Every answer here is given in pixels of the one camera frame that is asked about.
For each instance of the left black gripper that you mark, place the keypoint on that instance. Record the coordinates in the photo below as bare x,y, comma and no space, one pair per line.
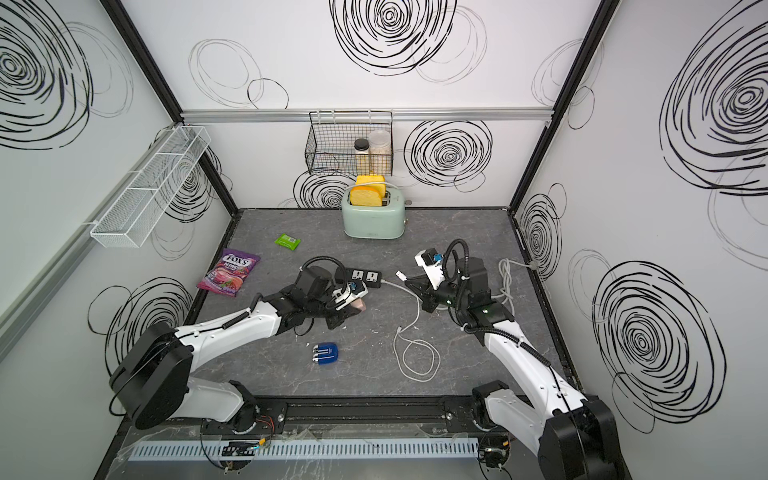
342,315

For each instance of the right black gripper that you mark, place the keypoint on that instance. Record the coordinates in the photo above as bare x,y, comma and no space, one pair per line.
427,296

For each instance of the pink usb charger adapter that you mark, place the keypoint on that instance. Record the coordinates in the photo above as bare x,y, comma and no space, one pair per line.
359,305

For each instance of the black power strip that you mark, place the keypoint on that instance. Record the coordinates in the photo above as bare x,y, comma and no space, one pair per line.
371,278

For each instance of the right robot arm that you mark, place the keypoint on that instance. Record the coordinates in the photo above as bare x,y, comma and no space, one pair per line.
573,435

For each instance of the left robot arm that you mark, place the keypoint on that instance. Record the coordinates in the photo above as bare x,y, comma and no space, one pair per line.
154,382

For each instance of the green candy packet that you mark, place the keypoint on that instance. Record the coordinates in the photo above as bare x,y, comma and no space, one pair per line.
288,242

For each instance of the mint green toaster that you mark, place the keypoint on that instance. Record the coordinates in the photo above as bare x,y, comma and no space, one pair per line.
385,222

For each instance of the purple candy bag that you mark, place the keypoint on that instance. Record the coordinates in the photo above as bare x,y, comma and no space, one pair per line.
229,273

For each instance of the yellow sponge toast front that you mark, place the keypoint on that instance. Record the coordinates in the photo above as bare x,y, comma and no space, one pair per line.
368,195

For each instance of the yellow sponge toast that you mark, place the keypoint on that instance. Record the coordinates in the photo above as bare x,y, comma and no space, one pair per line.
370,180
368,195

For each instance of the yellow sponge toast back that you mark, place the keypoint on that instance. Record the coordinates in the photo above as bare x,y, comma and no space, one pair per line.
370,180

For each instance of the white lid plastic jar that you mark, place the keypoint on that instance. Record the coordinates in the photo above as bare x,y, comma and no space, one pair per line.
380,152

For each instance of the black lid spice jar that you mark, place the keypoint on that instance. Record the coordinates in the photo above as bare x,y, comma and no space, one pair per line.
362,157

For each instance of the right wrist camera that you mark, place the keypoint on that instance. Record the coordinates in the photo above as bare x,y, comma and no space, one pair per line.
432,263

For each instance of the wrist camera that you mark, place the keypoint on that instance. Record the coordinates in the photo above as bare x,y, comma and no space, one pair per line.
349,293
432,263

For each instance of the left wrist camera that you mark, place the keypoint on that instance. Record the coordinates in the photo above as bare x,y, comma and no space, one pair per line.
349,293

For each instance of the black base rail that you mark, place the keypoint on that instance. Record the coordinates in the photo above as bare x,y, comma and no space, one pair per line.
263,416

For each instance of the grey slotted cable duct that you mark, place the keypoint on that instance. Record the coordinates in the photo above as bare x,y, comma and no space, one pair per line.
329,449

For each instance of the black wire basket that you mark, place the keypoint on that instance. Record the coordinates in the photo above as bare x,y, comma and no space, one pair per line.
330,142

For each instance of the white wire shelf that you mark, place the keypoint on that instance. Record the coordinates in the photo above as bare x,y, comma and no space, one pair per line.
169,183

